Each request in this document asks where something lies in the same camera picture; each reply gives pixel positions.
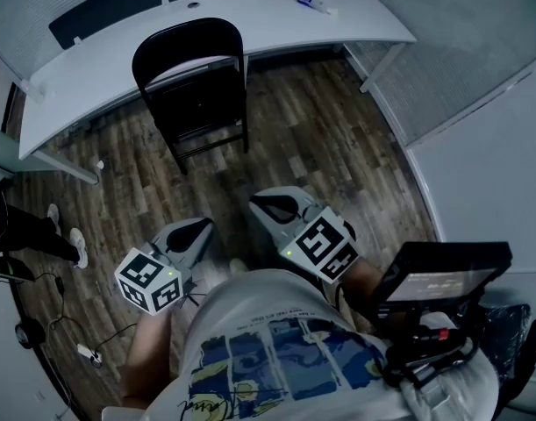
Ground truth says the blue and white tube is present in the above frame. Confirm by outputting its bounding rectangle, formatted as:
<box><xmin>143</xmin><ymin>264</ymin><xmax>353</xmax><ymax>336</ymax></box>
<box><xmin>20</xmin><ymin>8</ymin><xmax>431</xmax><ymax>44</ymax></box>
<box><xmin>295</xmin><ymin>0</ymin><xmax>339</xmax><ymax>16</ymax></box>

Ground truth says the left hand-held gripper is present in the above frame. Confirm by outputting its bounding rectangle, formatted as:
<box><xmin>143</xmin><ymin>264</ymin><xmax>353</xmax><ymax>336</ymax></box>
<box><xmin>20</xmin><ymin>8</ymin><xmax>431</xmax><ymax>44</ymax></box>
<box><xmin>114</xmin><ymin>217</ymin><xmax>217</xmax><ymax>316</ymax></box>

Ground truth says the person's right forearm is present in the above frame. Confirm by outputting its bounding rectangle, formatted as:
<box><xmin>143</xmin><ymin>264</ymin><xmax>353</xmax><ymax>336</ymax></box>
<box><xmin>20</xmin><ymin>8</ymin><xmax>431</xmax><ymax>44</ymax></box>
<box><xmin>337</xmin><ymin>259</ymin><xmax>385</xmax><ymax>306</ymax></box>

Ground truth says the black folding chair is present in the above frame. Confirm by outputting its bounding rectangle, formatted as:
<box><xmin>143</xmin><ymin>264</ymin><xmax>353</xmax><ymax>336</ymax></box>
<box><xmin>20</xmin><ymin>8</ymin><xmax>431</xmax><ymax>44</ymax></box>
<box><xmin>131</xmin><ymin>18</ymin><xmax>251</xmax><ymax>175</ymax></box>

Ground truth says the black floor cable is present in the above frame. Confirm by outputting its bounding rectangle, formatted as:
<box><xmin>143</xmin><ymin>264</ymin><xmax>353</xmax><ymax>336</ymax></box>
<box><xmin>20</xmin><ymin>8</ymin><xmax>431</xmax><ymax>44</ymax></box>
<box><xmin>30</xmin><ymin>272</ymin><xmax>139</xmax><ymax>354</ymax></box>

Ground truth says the person's white printed shirt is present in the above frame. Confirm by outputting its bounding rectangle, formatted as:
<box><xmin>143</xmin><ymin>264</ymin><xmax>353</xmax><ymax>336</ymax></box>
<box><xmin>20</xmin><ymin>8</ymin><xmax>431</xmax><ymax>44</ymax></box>
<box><xmin>101</xmin><ymin>268</ymin><xmax>501</xmax><ymax>421</ymax></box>

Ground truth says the long white desk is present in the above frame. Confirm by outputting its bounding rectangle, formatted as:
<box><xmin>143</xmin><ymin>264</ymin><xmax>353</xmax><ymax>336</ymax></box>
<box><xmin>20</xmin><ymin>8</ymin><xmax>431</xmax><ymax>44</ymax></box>
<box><xmin>18</xmin><ymin>0</ymin><xmax>418</xmax><ymax>186</ymax></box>

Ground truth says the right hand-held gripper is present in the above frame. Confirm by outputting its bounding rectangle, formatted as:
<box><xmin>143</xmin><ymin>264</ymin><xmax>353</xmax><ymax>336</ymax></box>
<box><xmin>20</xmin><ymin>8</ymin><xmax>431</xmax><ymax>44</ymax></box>
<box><xmin>248</xmin><ymin>186</ymin><xmax>360</xmax><ymax>285</ymax></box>

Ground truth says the black chest-mounted monitor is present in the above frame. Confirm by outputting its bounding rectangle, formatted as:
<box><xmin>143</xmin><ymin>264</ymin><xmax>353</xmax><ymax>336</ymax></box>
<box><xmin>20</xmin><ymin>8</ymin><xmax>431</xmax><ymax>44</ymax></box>
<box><xmin>372</xmin><ymin>240</ymin><xmax>513</xmax><ymax>306</ymax></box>

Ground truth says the long black desk divider panel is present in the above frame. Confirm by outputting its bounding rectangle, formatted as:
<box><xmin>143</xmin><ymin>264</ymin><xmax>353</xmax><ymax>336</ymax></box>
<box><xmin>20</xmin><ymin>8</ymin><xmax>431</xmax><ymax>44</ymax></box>
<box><xmin>47</xmin><ymin>0</ymin><xmax>194</xmax><ymax>51</ymax></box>

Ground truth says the white power strip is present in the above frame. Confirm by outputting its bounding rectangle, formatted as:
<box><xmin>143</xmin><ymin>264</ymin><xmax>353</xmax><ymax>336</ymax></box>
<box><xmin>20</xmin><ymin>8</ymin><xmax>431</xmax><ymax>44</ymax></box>
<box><xmin>76</xmin><ymin>343</ymin><xmax>104</xmax><ymax>363</ymax></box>

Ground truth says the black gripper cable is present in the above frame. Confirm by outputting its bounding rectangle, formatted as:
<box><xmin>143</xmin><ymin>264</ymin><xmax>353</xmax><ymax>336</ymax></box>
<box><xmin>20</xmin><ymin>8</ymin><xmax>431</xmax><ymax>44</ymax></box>
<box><xmin>179</xmin><ymin>278</ymin><xmax>205</xmax><ymax>309</ymax></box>

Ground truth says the black round device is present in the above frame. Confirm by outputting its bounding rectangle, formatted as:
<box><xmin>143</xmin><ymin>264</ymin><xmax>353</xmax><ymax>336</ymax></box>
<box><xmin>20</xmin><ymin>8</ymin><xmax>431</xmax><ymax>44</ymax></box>
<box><xmin>15</xmin><ymin>318</ymin><xmax>47</xmax><ymax>350</ymax></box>

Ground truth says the person's left forearm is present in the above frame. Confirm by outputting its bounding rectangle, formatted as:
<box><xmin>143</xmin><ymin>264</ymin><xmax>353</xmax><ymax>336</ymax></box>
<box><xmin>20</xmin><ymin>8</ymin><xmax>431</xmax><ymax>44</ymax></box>
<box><xmin>122</xmin><ymin>309</ymin><xmax>185</xmax><ymax>407</ymax></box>

